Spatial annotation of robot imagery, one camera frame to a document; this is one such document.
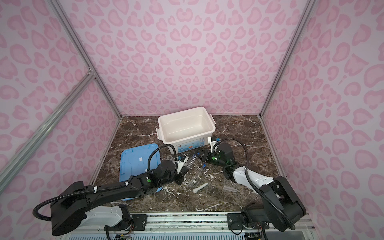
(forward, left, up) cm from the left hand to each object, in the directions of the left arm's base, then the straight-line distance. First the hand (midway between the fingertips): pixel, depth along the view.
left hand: (188, 167), depth 79 cm
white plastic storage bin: (+36, +3, -13) cm, 39 cm away
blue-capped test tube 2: (+6, -8, -12) cm, 16 cm away
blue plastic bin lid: (+11, +36, -12) cm, 39 cm away
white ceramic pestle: (-9, -3, -10) cm, 14 cm away
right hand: (+6, -4, +4) cm, 8 cm away
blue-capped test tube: (+4, -3, +3) cm, 6 cm away
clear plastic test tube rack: (-8, -22, -12) cm, 27 cm away
